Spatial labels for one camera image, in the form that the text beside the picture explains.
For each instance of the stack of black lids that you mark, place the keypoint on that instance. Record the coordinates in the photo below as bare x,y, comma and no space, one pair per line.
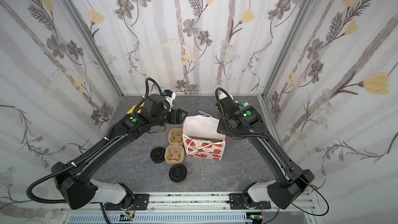
157,155

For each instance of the yellow napkin stack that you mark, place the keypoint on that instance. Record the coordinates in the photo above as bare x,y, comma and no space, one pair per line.
135,107

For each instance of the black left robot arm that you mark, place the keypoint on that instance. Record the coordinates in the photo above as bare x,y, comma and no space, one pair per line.
74,179

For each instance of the aluminium mounting rail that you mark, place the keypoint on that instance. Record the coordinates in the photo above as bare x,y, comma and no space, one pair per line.
193,208

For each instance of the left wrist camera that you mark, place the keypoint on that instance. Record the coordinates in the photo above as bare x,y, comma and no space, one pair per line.
169,96

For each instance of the brown pulp cup carrier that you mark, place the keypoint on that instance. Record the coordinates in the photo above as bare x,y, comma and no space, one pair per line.
175,152

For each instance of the stack of paper cups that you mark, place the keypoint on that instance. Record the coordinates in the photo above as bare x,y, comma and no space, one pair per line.
225,95

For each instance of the red white paper bag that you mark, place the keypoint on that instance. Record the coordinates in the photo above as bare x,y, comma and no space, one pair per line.
203,125

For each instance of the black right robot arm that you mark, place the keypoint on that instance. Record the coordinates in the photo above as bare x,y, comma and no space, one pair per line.
246,123

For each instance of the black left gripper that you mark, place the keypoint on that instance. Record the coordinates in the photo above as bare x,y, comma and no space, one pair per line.
171,116

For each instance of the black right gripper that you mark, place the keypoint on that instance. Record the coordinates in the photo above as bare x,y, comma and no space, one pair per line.
222,127

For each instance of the stacked brown pulp carrier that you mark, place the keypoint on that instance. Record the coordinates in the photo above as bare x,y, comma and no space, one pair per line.
205,140

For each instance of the black plastic cup lid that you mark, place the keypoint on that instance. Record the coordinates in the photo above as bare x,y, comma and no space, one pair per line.
178,172

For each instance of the green white wrapped straws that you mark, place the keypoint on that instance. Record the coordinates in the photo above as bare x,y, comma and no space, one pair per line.
241,104

